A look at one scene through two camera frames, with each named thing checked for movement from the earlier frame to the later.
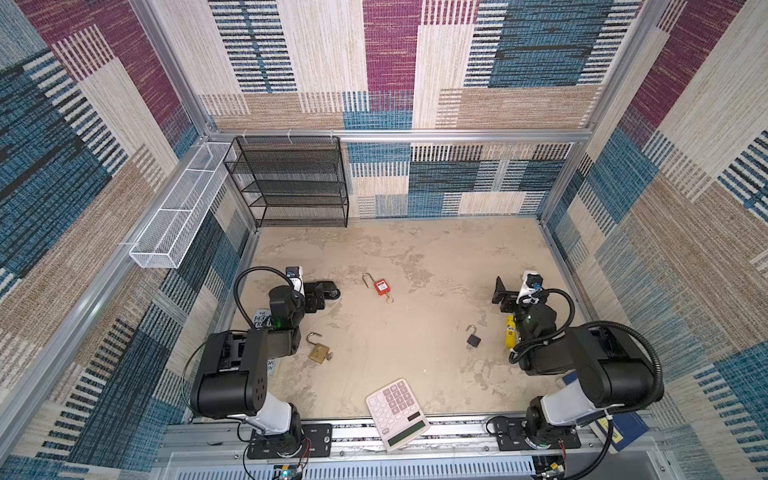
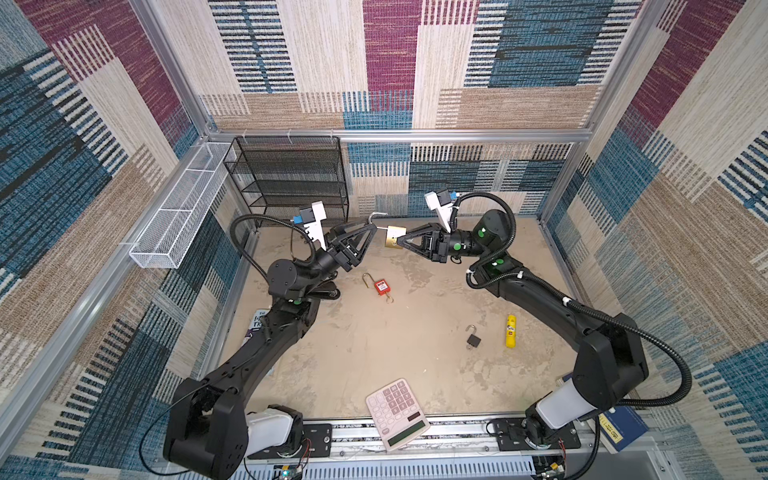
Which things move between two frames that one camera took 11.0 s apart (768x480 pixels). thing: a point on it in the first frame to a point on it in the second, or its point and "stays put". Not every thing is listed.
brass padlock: [319, 352] to [392, 232]
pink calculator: [397, 415] stays put
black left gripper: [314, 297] to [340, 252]
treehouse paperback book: [262, 318] stays put
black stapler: [330, 290] stays put
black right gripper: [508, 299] to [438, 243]
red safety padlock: [381, 285] stays put
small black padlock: [473, 339] stays put
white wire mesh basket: [168, 236] stays put
